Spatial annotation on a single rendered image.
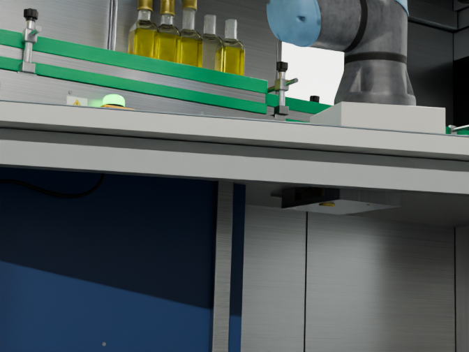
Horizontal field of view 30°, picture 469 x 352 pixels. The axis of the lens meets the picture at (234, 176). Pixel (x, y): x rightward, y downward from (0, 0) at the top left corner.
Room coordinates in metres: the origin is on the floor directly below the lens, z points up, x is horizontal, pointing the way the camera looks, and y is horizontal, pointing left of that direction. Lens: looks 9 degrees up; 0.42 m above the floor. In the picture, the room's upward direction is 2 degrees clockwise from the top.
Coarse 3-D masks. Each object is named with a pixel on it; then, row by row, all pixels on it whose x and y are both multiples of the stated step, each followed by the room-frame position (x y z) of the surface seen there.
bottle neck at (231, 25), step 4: (228, 20) 2.06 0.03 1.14; (232, 20) 2.06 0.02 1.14; (236, 20) 2.06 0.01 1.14; (228, 24) 2.06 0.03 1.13; (232, 24) 2.05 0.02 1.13; (236, 24) 2.06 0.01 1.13; (228, 28) 2.06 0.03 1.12; (232, 28) 2.06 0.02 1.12; (236, 28) 2.06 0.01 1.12; (228, 32) 2.06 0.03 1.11; (232, 32) 2.06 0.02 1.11; (236, 32) 2.06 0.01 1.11; (228, 36) 2.06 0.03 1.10; (232, 36) 2.06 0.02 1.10; (236, 36) 2.06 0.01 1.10
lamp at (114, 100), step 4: (108, 96) 1.70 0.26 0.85; (112, 96) 1.70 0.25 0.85; (116, 96) 1.70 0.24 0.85; (120, 96) 1.71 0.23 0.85; (104, 100) 1.71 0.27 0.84; (108, 100) 1.70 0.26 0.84; (112, 100) 1.70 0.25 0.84; (116, 100) 1.70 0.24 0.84; (120, 100) 1.70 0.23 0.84; (104, 104) 1.70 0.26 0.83; (108, 104) 1.70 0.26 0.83; (112, 104) 1.70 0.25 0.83; (116, 104) 1.70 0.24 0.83; (120, 104) 1.70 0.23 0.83; (124, 104) 1.72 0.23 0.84
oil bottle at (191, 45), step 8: (184, 32) 1.98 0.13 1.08; (192, 32) 1.99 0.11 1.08; (184, 40) 1.97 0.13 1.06; (192, 40) 1.98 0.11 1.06; (200, 40) 2.00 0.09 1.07; (184, 48) 1.97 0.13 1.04; (192, 48) 1.98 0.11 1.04; (200, 48) 2.00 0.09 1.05; (184, 56) 1.98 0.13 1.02; (192, 56) 1.99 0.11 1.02; (200, 56) 2.00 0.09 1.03; (192, 64) 1.99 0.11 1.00; (200, 64) 2.00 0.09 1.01
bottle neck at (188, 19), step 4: (184, 12) 2.00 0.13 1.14; (188, 12) 2.00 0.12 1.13; (192, 12) 2.00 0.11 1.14; (184, 16) 2.00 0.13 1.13; (188, 16) 2.00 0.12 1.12; (192, 16) 2.00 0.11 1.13; (184, 20) 2.00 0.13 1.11; (188, 20) 2.00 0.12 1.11; (192, 20) 2.00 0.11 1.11; (184, 24) 2.00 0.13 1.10; (188, 24) 2.00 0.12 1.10; (192, 24) 2.00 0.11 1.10; (184, 28) 2.00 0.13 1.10; (188, 28) 2.00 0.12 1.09; (192, 28) 2.00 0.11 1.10
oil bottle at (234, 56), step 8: (224, 40) 2.05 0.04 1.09; (232, 40) 2.04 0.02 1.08; (224, 48) 2.04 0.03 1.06; (232, 48) 2.04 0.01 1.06; (240, 48) 2.05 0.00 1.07; (224, 56) 2.04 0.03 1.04; (232, 56) 2.04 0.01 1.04; (240, 56) 2.05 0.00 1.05; (224, 64) 2.04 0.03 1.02; (232, 64) 2.04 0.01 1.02; (240, 64) 2.05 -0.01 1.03; (232, 72) 2.04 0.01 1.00; (240, 72) 2.05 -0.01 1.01
